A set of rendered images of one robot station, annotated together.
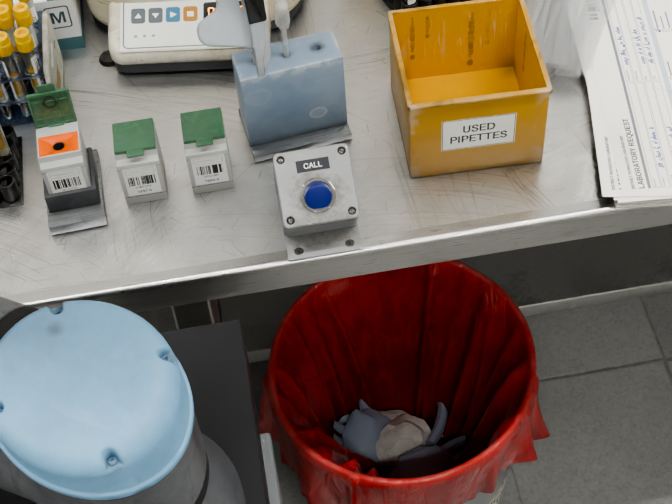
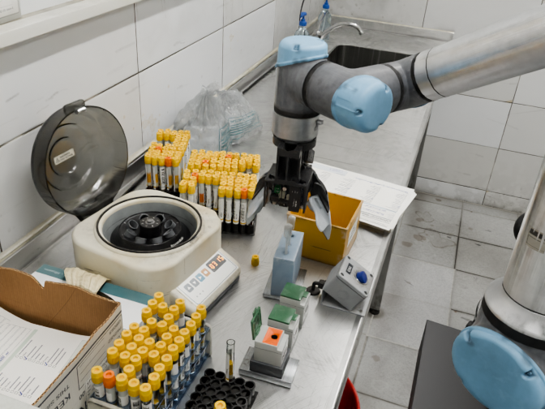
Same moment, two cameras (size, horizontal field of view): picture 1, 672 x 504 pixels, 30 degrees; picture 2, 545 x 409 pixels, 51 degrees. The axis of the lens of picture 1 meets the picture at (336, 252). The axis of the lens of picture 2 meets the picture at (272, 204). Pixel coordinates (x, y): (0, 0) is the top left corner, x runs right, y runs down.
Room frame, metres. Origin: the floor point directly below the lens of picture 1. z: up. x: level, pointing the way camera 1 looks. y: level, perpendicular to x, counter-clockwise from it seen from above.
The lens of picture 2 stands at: (0.56, 0.88, 1.60)
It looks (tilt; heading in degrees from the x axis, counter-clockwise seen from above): 31 degrees down; 293
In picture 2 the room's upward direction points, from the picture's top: 4 degrees clockwise
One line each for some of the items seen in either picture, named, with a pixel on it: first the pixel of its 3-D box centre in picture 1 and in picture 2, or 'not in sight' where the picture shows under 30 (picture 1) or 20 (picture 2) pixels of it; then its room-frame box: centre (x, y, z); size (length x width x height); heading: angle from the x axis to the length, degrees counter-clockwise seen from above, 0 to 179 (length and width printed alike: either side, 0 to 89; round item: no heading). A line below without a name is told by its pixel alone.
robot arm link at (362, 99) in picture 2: not in sight; (355, 96); (0.77, 0.11, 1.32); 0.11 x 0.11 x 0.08; 64
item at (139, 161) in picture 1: (140, 161); (282, 328); (0.82, 0.18, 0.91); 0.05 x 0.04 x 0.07; 5
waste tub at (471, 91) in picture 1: (465, 87); (323, 226); (0.86, -0.14, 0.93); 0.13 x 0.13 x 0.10; 3
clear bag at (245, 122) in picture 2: not in sight; (231, 110); (1.33, -0.57, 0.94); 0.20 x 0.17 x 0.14; 77
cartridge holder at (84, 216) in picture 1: (72, 184); (269, 362); (0.81, 0.25, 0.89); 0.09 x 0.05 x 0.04; 8
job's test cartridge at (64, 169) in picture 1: (65, 165); (270, 350); (0.81, 0.25, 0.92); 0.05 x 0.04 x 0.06; 8
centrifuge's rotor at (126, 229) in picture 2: not in sight; (150, 235); (1.13, 0.12, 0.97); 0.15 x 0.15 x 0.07
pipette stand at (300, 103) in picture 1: (290, 92); (287, 264); (0.88, 0.03, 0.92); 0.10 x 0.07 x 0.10; 102
